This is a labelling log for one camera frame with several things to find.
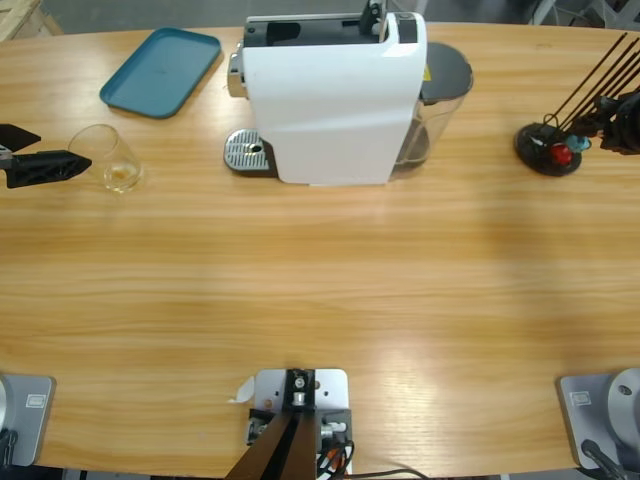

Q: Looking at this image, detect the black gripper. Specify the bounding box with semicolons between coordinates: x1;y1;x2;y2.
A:
596;92;640;156
0;123;94;190

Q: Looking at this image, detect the clear drinking glass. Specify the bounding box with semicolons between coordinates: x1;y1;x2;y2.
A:
67;123;146;195

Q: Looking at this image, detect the grey coffee machine lid lever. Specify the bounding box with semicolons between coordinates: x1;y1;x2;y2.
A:
358;0;390;42

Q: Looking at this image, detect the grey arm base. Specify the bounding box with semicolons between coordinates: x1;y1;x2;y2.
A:
0;373;57;467
556;368;640;471

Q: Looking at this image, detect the white capsule coffee machine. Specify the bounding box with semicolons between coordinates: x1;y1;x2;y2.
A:
228;10;429;187

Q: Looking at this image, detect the black capsule holder with rods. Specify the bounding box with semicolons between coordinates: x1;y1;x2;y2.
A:
513;32;640;177

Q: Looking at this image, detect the teal plastic tray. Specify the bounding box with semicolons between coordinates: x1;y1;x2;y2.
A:
98;27;223;120

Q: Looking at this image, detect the clear water tank black lid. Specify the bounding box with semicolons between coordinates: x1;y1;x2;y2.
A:
394;41;475;181

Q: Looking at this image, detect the white paper tag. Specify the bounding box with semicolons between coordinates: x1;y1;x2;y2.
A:
228;377;257;405

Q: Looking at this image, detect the orange connector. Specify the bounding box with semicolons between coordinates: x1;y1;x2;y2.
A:
322;447;351;474

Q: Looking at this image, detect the grey metal frame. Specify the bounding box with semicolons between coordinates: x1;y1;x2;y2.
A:
529;0;640;26

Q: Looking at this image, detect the black base cable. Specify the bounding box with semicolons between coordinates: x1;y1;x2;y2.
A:
581;438;629;480
0;427;19;467

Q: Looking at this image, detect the white mount plate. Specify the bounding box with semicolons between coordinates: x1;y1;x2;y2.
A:
248;368;354;475

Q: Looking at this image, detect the dark camera post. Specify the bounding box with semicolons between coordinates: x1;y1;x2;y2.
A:
223;368;321;480

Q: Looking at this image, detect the black bolted bracket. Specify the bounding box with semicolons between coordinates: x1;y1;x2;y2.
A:
319;408;354;444

